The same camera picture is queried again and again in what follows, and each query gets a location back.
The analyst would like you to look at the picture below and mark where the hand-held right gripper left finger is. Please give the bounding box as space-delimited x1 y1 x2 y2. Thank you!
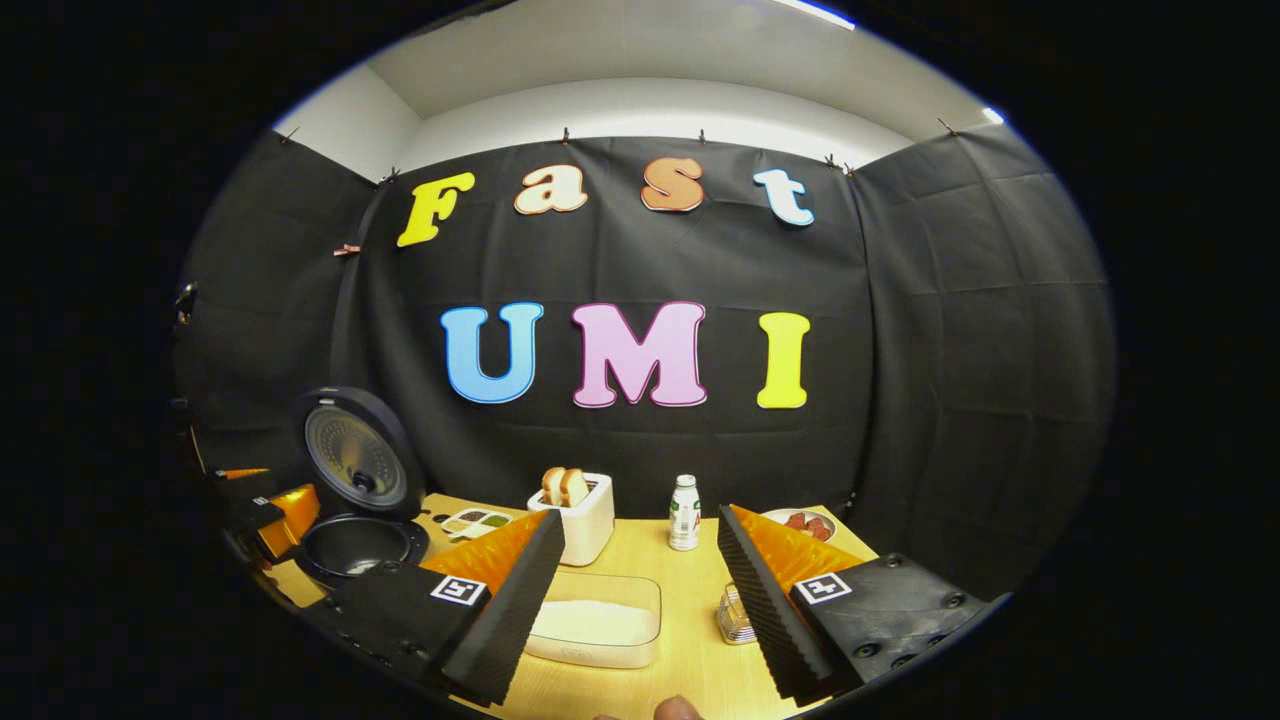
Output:
300 510 567 707

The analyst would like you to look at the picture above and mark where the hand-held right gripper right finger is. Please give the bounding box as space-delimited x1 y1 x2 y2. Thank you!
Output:
716 505 1012 706

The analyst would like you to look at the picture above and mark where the clear box of white rice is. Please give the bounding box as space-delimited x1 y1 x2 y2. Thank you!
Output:
523 571 663 670

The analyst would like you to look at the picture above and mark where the black and silver rice cooker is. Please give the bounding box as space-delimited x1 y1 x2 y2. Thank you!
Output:
290 386 433 591

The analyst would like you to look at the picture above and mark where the white divided dish of beans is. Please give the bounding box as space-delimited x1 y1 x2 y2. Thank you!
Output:
440 507 515 543

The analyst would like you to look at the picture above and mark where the round white plate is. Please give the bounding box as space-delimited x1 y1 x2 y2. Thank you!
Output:
760 508 839 546

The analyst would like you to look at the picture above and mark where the white toaster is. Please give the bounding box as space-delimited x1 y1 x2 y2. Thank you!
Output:
527 472 616 568

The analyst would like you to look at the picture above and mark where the small white drink bottle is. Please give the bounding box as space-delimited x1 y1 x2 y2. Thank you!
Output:
668 474 702 552

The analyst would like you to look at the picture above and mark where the black backdrop cloth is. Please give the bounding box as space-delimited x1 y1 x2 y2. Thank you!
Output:
170 125 1116 601

